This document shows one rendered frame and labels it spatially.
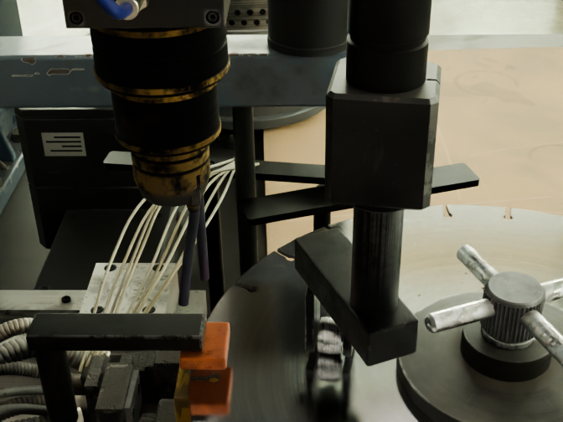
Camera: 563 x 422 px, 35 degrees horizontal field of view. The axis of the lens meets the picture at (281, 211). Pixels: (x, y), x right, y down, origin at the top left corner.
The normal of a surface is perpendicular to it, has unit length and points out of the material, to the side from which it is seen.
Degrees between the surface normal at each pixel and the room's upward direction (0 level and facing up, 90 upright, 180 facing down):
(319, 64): 90
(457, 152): 0
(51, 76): 90
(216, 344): 0
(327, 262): 0
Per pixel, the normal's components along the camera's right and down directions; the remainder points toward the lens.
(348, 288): -0.01, -0.85
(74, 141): -0.02, 0.53
